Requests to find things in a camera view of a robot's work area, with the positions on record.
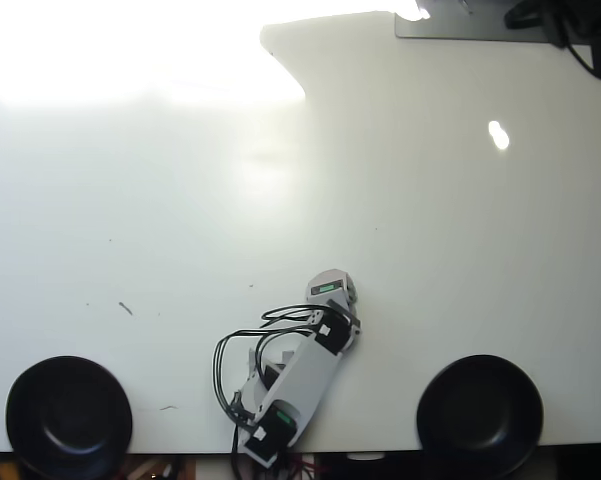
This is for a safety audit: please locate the black round bowl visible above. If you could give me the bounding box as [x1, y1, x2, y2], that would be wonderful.
[4, 355, 134, 480]
[415, 354, 546, 479]

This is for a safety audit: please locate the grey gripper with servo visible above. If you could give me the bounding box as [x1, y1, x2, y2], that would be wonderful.
[306, 268, 354, 307]

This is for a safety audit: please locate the black servo cable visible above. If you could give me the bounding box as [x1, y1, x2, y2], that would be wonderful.
[260, 305, 326, 331]
[211, 327, 312, 439]

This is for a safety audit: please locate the black power cable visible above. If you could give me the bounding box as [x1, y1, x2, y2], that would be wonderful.
[563, 41, 597, 76]

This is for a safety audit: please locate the grey flat metal plate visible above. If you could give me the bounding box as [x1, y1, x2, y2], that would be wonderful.
[393, 9, 569, 44]

